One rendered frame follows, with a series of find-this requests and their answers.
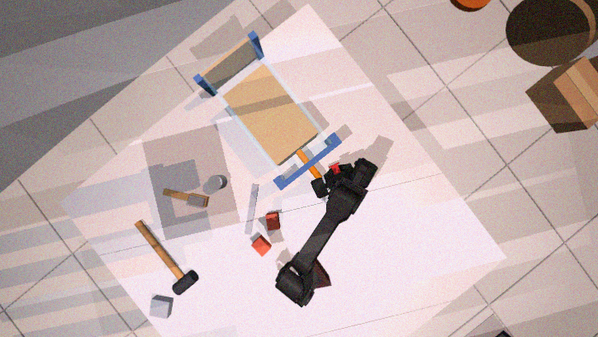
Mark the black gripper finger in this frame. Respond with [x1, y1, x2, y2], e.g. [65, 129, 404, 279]
[324, 168, 334, 179]
[338, 164, 352, 172]

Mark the grey cylinder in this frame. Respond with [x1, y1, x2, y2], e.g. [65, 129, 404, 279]
[208, 175, 227, 190]

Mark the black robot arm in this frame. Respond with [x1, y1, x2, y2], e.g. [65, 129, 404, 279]
[275, 158, 378, 307]

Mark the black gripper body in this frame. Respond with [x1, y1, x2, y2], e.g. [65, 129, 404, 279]
[311, 166, 354, 198]

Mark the wooden-handled mallet with black head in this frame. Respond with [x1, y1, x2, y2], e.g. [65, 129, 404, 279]
[134, 221, 199, 295]

